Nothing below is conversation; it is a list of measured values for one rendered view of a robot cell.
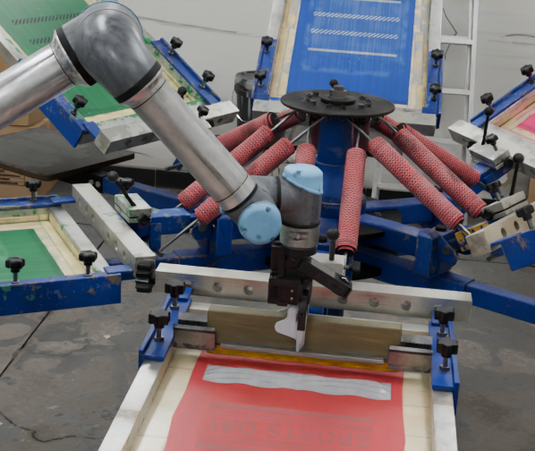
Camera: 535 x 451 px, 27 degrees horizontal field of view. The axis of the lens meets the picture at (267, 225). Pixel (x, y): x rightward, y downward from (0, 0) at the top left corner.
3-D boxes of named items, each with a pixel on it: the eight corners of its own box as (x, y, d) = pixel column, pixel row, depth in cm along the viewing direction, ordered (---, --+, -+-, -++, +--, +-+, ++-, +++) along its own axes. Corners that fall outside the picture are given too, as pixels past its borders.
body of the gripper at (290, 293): (271, 293, 224) (275, 235, 220) (314, 296, 223) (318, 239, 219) (267, 307, 216) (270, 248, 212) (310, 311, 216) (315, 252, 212)
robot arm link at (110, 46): (111, 4, 178) (301, 222, 195) (112, -5, 189) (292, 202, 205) (57, 52, 180) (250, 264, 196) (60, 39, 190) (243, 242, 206)
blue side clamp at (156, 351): (163, 386, 215) (164, 353, 212) (137, 383, 215) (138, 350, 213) (191, 323, 243) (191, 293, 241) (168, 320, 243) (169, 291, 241)
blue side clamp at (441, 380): (455, 416, 210) (460, 383, 208) (428, 413, 210) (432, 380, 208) (449, 349, 238) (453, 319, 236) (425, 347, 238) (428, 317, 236)
